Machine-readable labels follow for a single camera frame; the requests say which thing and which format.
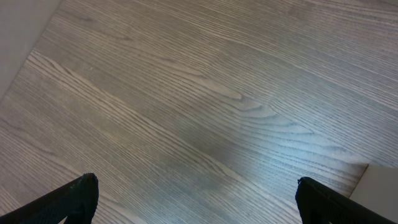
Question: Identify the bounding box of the white cardboard box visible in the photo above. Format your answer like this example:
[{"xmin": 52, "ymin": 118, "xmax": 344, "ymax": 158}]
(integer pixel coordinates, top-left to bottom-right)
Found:
[{"xmin": 349, "ymin": 165, "xmax": 398, "ymax": 223}]

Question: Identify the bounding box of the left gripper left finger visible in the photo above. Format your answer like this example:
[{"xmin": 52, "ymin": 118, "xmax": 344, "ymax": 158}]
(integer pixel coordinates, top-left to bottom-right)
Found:
[{"xmin": 1, "ymin": 173, "xmax": 99, "ymax": 224}]

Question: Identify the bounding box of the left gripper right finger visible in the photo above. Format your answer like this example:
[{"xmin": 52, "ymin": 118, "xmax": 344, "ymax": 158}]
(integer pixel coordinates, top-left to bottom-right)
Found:
[{"xmin": 295, "ymin": 177, "xmax": 395, "ymax": 224}]

